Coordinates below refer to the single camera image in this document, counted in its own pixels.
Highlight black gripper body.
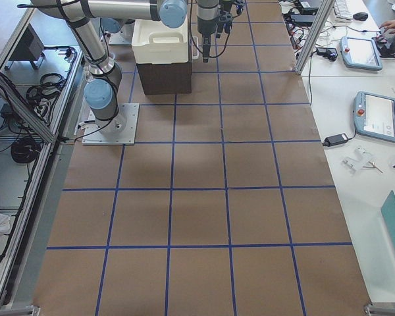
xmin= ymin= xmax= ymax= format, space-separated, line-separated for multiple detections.
xmin=197 ymin=19 xmax=219 ymax=43
xmin=219 ymin=0 xmax=245 ymax=33

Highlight white drawer handle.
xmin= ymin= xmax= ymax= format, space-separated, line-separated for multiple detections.
xmin=192 ymin=36 xmax=199 ymax=60

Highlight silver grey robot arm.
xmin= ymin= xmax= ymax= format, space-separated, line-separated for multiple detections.
xmin=27 ymin=1 xmax=193 ymax=134
xmin=215 ymin=0 xmax=245 ymax=39

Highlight white foam tray box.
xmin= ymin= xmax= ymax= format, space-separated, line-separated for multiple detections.
xmin=132 ymin=19 xmax=189 ymax=65

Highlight black computer mouse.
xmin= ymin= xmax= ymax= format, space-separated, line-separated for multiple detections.
xmin=352 ymin=11 xmax=369 ymax=21

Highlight blue teach pendant far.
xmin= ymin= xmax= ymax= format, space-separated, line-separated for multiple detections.
xmin=340 ymin=36 xmax=382 ymax=71

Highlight blue teach pendant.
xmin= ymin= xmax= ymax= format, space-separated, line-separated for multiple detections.
xmin=354 ymin=92 xmax=395 ymax=143
xmin=340 ymin=36 xmax=382 ymax=71

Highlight black power adapter brick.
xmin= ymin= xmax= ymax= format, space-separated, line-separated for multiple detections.
xmin=323 ymin=133 xmax=349 ymax=147

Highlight blue teach pendant near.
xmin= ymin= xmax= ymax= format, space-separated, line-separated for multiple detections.
xmin=354 ymin=92 xmax=395 ymax=143

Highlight aluminium frame post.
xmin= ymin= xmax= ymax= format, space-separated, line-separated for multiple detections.
xmin=295 ymin=0 xmax=334 ymax=75

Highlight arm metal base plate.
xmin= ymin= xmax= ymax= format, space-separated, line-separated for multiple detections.
xmin=82 ymin=103 xmax=140 ymax=145

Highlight coiled black cables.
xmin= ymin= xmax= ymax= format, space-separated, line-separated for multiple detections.
xmin=26 ymin=72 xmax=68 ymax=105

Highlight black monitor under frame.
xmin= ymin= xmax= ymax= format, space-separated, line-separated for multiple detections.
xmin=5 ymin=24 xmax=45 ymax=70

